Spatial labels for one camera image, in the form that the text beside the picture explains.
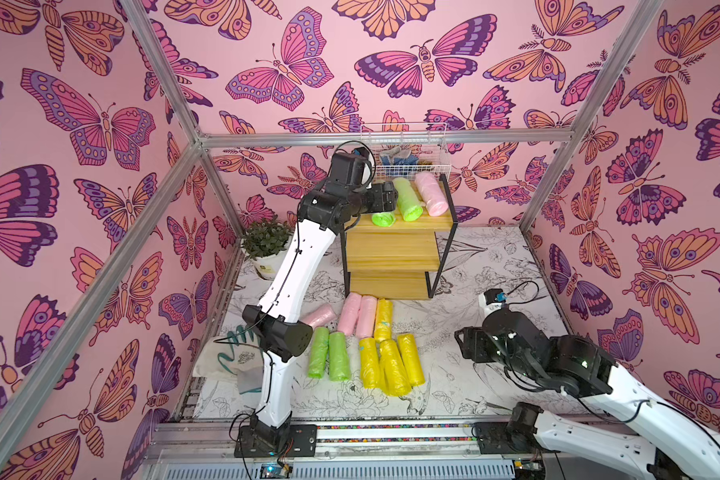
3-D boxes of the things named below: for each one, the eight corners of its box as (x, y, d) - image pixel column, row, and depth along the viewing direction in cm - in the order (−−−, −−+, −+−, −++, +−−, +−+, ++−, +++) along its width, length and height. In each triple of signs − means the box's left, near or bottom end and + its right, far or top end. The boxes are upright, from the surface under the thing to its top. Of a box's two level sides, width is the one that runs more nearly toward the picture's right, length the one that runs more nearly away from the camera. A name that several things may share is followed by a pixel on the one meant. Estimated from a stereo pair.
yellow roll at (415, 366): (411, 387, 84) (412, 383, 81) (399, 339, 93) (400, 333, 90) (426, 384, 84) (428, 380, 82) (413, 336, 94) (415, 331, 91)
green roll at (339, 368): (330, 382, 84) (329, 379, 82) (330, 337, 93) (329, 332, 90) (350, 381, 84) (349, 377, 82) (347, 336, 93) (347, 331, 91)
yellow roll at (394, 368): (387, 398, 82) (388, 394, 79) (377, 347, 91) (377, 341, 88) (411, 394, 83) (413, 389, 79) (398, 343, 92) (399, 337, 89)
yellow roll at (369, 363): (363, 389, 84) (362, 385, 80) (358, 344, 92) (358, 338, 89) (381, 387, 84) (381, 382, 81) (375, 342, 92) (375, 336, 89)
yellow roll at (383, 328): (374, 342, 90) (374, 338, 88) (373, 302, 99) (373, 298, 97) (394, 341, 90) (394, 338, 88) (391, 302, 99) (392, 298, 97)
